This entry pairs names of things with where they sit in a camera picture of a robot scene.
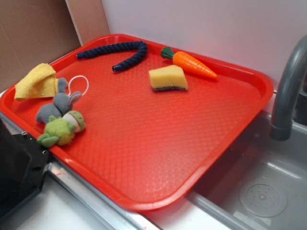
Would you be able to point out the dark blue rope toy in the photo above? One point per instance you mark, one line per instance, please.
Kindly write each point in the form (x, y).
(140, 47)

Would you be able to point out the light wooden board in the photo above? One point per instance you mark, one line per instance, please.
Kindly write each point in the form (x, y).
(89, 19)

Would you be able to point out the yellow cloth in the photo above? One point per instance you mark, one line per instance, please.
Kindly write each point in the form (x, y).
(40, 82)

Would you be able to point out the brown cardboard panel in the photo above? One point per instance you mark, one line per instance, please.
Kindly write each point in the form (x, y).
(33, 32)

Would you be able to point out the yellow sponge with grey base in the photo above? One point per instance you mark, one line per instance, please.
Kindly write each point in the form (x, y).
(168, 78)

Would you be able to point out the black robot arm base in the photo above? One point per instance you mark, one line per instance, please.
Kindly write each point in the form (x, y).
(23, 165)

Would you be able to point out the grey faucet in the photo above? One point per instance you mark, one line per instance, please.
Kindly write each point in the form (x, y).
(290, 102)

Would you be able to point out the grey plastic sink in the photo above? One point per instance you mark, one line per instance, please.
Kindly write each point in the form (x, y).
(258, 183)

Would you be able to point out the green plush toy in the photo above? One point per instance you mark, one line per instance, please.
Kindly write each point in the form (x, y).
(61, 131)

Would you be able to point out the orange plastic carrot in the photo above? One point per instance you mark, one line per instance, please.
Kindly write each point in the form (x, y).
(188, 63)

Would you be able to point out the red plastic tray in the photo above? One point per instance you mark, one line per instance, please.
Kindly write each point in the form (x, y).
(145, 149)

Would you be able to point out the grey plush bunny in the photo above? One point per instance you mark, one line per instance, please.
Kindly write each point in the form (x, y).
(62, 102)

